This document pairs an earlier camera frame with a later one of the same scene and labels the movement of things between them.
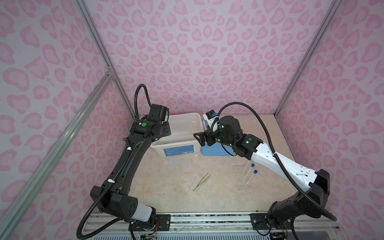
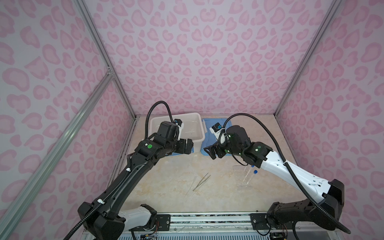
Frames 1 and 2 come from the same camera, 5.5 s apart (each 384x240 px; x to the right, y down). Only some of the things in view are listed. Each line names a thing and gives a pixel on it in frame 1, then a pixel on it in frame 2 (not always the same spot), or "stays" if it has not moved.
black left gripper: x=167 y=126 -> x=183 y=149
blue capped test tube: x=255 y=172 stays
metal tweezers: x=199 y=183 stays
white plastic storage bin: x=182 y=141 stays
